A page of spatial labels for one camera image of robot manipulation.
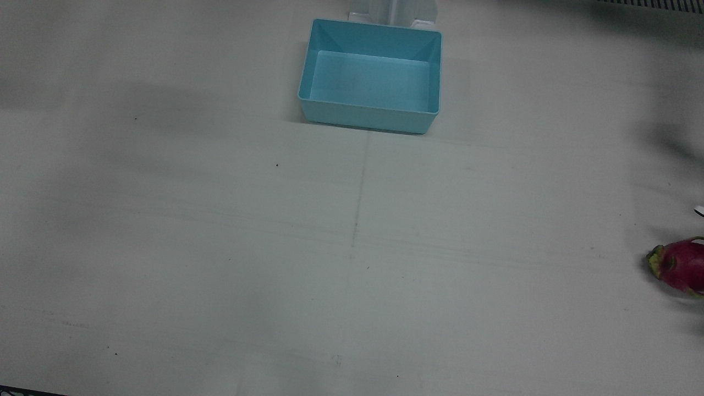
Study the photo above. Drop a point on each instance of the light blue plastic bin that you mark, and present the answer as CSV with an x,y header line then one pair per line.
x,y
368,82

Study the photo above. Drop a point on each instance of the pink dragon fruit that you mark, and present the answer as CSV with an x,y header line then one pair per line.
x,y
685,267

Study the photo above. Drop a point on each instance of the white stand base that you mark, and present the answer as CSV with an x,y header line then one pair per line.
x,y
385,11

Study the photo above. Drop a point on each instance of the black ribbed floor mat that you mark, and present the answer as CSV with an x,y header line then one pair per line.
x,y
654,4

